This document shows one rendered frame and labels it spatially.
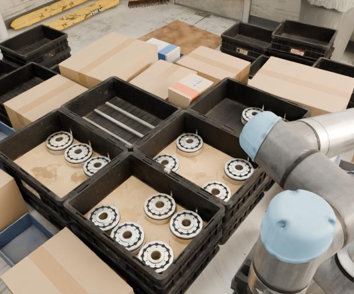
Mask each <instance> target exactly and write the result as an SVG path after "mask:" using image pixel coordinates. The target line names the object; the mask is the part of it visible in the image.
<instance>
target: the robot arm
mask: <svg viewBox="0 0 354 294"><path fill-rule="evenodd" d="M240 145H241V147H242V149H243V150H244V151H245V152H246V153H247V154H248V155H249V156H250V158H251V159H252V161H253V162H256V163H257V164H258V165H259V166H260V167H261V168H262V169H263V170H264V171H265V172H266V173H267V174H268V175H269V176H270V177H271V178H272V179H274V181H275V182H277V183H278V185H280V186H281V188H282V189H284V191H283V192H281V193H279V194H278V195H276V196H275V197H274V198H273V199H272V200H271V202H270V204H269V206H268V210H267V211H266V213H265V214H264V216H263V218H262V222H261V227H260V234H259V237H258V241H257V244H256V248H255V252H254V256H253V258H252V261H251V260H250V259H248V258H247V260H246V262H245V263H244V264H243V266H242V268H241V269H240V270H239V271H238V272H237V274H236V276H235V279H234V281H235V282H236V283H237V286H236V289H235V290H234V291H233V293H232V294H305V292H306V290H307V288H308V287H309V286H310V285H311V284H312V283H313V282H314V281H315V282H316V283H317V285H318V286H319V287H320V288H321V289H322V290H323V291H324V292H325V293H326V294H354V171H349V172H347V173H346V172H345V171H343V170H342V169H341V168H340V167H339V166H338V165H337V164H335V163H334V162H333V161H332V160H331V159H330V158H334V157H336V156H339V155H343V154H345V153H348V152H351V151H354V108H349V109H346V110H341V111H336V112H333V113H328V114H323V115H318V116H314V117H309V118H304V119H300V120H296V121H290V122H284V121H283V120H282V118H281V117H278V116H277V115H275V114H274V113H272V112H270V111H264V112H261V113H259V114H257V115H255V116H254V117H252V118H251V119H250V120H249V121H248V122H247V123H246V124H245V126H244V128H243V129H242V132H241V134H240ZM351 242H352V244H350V243H351Z"/></svg>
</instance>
